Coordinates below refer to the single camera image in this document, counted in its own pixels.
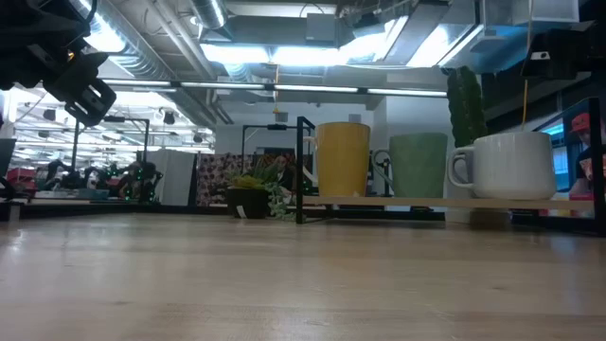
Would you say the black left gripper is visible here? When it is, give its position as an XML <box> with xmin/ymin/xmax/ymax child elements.
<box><xmin>27</xmin><ymin>0</ymin><xmax>117</xmax><ymax>127</ymax></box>

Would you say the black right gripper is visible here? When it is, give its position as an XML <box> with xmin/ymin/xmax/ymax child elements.
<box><xmin>520</xmin><ymin>21</ymin><xmax>606</xmax><ymax>80</ymax></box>

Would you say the white mug green inside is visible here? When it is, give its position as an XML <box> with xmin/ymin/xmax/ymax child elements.
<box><xmin>447</xmin><ymin>131</ymin><xmax>558</xmax><ymax>201</ymax></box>

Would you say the sage green mug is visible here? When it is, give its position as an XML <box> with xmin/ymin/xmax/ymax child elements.
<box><xmin>371</xmin><ymin>132</ymin><xmax>449</xmax><ymax>199</ymax></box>

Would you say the yellow mug white handle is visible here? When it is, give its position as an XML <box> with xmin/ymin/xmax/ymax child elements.
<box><xmin>304</xmin><ymin>121</ymin><xmax>371</xmax><ymax>198</ymax></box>

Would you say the person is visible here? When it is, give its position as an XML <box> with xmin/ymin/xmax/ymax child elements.
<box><xmin>567</xmin><ymin>112</ymin><xmax>606</xmax><ymax>200</ymax></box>

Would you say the cactus in white pot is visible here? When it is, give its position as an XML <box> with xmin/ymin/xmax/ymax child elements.
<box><xmin>444</xmin><ymin>64</ymin><xmax>490</xmax><ymax>224</ymax></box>

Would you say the white background panel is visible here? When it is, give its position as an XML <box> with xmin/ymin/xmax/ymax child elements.
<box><xmin>143</xmin><ymin>149</ymin><xmax>199</xmax><ymax>207</ymax></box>

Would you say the floral patterned background panel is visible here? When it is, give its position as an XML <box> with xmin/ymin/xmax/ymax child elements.
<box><xmin>196</xmin><ymin>151</ymin><xmax>300</xmax><ymax>207</ymax></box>

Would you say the long ceiling light tube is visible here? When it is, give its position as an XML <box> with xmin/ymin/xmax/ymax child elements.
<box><xmin>101</xmin><ymin>78</ymin><xmax>449</xmax><ymax>99</ymax></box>

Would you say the succulent in black pot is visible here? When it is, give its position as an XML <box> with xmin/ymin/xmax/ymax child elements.
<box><xmin>225</xmin><ymin>158</ymin><xmax>304</xmax><ymax>222</ymax></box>

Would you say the grey ceiling box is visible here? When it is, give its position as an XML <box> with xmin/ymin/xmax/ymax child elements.
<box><xmin>305</xmin><ymin>12</ymin><xmax>340</xmax><ymax>43</ymax></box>

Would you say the tall black background frame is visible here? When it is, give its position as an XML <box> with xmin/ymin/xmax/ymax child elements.
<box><xmin>70</xmin><ymin>116</ymin><xmax>151</xmax><ymax>165</ymax></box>

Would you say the silver ventilation duct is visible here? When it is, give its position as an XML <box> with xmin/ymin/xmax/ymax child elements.
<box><xmin>188</xmin><ymin>0</ymin><xmax>228</xmax><ymax>30</ymax></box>

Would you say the low black background frame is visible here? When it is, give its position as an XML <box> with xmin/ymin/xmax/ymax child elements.
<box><xmin>241</xmin><ymin>123</ymin><xmax>313</xmax><ymax>160</ymax></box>

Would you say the wooden shelf black frame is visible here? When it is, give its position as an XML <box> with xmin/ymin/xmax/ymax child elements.
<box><xmin>295</xmin><ymin>97</ymin><xmax>606</xmax><ymax>236</ymax></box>

